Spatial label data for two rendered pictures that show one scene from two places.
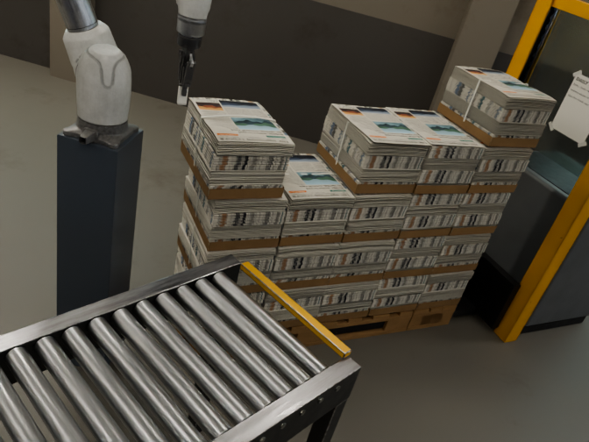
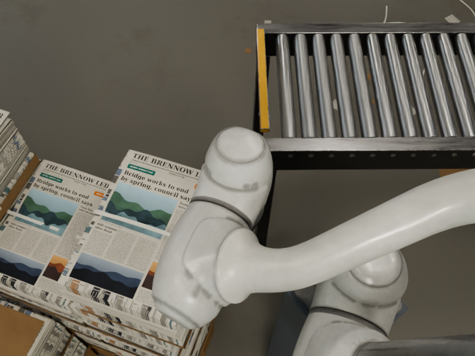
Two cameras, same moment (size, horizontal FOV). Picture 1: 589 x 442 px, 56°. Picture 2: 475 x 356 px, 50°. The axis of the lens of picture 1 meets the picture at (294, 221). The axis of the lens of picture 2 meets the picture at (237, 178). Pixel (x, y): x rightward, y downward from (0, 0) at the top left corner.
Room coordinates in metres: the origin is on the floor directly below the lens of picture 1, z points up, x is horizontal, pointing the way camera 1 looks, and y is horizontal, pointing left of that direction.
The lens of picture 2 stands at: (2.02, 0.78, 2.16)
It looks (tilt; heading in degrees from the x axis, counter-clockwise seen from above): 61 degrees down; 231
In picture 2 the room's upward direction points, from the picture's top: 1 degrees clockwise
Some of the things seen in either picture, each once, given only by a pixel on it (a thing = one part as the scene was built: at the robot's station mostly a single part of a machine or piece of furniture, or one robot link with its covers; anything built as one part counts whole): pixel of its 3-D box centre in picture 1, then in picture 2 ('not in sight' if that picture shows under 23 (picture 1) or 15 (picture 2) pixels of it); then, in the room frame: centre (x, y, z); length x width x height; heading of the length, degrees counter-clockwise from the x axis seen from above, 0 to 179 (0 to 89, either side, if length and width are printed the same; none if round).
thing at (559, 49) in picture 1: (572, 92); not in sight; (2.74, -1.12, 1.28); 0.57 x 0.01 x 0.65; 31
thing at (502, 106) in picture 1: (450, 206); not in sight; (2.51, -0.73, 0.65); 0.39 x 0.30 x 1.29; 31
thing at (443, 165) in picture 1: (424, 151); not in sight; (2.35, -0.48, 0.95); 0.38 x 0.29 x 0.23; 30
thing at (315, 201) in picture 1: (311, 252); (53, 260); (2.13, -0.11, 0.42); 1.17 x 0.39 x 0.83; 121
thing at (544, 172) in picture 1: (541, 238); not in sight; (2.92, -1.42, 0.40); 0.70 x 0.55 x 0.80; 31
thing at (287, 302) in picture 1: (292, 306); (261, 77); (1.24, -0.06, 0.81); 0.43 x 0.03 x 0.02; 52
